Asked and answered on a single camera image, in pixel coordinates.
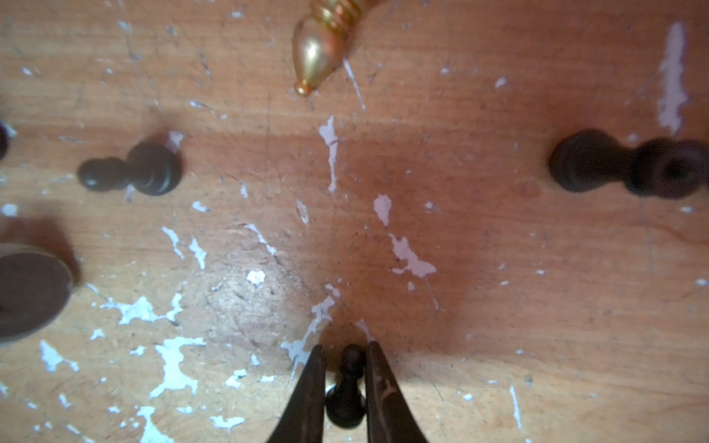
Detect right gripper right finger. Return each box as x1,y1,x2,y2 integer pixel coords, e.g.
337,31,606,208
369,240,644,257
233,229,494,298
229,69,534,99
365,341,428,443

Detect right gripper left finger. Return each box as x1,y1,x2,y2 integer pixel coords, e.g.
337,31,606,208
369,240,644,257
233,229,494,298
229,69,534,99
267,344,327,443

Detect black chess pawn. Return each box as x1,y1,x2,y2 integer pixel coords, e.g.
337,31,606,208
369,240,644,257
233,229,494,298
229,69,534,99
77,141,183,197
325,344,367,429

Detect silver chess knight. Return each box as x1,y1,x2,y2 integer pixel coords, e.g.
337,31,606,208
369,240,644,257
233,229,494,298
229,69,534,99
1,243,74,346

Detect black chess pawn one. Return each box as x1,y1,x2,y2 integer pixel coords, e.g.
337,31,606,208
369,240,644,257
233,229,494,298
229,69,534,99
548,128,708,199

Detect gold chess bishop lying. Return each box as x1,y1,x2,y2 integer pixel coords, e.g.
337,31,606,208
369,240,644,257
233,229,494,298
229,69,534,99
292,0,380,97

